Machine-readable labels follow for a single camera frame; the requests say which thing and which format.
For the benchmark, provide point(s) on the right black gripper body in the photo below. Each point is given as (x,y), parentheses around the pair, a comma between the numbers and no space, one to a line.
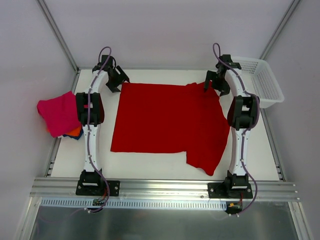
(217,78)

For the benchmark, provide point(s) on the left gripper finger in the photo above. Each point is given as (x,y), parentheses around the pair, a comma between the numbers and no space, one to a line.
(121,76)
(113,83)

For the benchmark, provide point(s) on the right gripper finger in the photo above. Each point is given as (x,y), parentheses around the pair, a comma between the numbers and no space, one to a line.
(224,89)
(210,78)

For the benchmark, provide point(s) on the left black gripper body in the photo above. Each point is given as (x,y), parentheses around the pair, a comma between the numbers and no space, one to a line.
(116,77)

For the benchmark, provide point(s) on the red t shirt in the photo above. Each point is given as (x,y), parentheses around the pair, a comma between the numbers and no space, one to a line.
(169,119)

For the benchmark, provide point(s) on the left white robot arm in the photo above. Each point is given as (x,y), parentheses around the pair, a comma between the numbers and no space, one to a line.
(91,115)

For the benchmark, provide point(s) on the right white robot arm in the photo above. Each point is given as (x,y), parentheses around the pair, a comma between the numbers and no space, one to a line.
(243,115)

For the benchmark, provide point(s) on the white plastic basket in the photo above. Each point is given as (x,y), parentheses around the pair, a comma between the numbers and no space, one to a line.
(260,80)

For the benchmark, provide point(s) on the folded pink t shirt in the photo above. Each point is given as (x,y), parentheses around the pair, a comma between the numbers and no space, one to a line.
(59,113)

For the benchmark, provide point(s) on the left aluminium frame post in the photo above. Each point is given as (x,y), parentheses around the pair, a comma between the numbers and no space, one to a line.
(57,34)

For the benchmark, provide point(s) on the aluminium frame post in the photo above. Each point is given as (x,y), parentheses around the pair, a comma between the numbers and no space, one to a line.
(57,34)
(290,11)

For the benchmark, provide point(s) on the right aluminium frame post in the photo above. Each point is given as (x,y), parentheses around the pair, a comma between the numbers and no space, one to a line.
(290,11)

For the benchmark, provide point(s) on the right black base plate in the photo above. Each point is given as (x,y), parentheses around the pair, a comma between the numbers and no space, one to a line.
(218,190)

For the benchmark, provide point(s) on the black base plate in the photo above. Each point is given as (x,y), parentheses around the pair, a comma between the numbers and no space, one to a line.
(112,187)
(218,190)

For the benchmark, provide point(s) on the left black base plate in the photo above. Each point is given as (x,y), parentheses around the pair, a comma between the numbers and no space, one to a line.
(112,187)

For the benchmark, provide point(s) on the aluminium mounting rail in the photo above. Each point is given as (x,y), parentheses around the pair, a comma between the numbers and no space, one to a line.
(156,189)

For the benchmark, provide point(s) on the white slotted cable duct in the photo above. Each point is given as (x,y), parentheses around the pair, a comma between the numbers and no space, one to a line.
(213,205)

